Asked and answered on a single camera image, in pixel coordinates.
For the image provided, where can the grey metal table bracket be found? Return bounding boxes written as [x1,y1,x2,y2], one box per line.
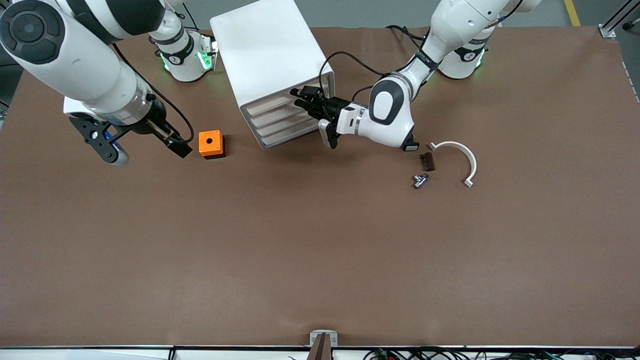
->
[309,330,339,347]

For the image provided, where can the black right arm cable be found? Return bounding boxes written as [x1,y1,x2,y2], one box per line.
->
[112,44,195,146]

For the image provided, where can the black cable tangle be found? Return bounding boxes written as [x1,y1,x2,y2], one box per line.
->
[365,347,640,360]

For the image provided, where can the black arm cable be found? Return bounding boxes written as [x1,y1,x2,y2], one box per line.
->
[320,50,396,102]
[112,44,195,146]

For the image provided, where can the brown table cover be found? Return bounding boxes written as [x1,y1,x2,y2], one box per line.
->
[0,26,640,348]

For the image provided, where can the white curved plastic clip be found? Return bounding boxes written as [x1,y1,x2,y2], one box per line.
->
[428,141,478,188]

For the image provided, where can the aluminium frame profile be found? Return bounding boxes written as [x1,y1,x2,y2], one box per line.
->
[598,0,640,40]

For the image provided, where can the orange button enclosure box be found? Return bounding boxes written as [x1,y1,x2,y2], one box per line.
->
[198,130,226,160]

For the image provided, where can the black base cable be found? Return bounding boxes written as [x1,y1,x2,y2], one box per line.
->
[386,25,427,45]
[182,4,202,32]

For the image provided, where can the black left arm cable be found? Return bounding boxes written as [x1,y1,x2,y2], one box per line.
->
[320,50,396,102]

